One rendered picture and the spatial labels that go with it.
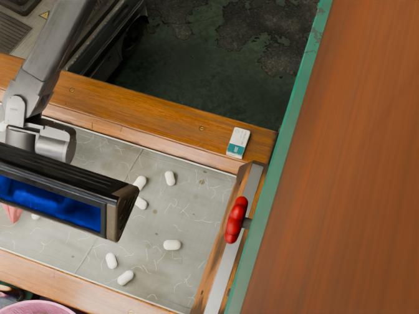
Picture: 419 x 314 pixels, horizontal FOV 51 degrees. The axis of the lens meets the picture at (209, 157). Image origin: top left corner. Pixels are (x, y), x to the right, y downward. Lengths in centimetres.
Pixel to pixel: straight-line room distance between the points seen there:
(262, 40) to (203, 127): 114
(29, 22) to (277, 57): 102
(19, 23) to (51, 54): 80
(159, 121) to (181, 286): 35
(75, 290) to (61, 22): 49
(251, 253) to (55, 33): 59
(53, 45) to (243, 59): 126
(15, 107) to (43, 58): 10
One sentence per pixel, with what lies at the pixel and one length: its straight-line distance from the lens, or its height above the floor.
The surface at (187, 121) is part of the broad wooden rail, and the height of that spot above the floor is 76.
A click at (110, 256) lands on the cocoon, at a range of 90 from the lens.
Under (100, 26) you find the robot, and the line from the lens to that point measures 171.
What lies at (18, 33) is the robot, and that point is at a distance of 161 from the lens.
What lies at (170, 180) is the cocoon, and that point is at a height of 76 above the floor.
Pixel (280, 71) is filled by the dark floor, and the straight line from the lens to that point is 196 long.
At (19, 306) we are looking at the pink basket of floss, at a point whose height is 76.
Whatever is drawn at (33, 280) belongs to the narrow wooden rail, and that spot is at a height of 76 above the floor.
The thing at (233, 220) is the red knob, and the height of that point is 126.
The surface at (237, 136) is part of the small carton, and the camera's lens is 93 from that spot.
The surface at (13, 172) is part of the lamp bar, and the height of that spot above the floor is 111.
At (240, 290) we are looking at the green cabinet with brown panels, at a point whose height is 127.
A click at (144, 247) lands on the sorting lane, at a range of 91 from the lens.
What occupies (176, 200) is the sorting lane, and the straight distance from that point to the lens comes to 93.
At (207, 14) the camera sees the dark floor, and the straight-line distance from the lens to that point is 214.
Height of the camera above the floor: 162
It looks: 67 degrees down
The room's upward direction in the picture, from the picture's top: 3 degrees counter-clockwise
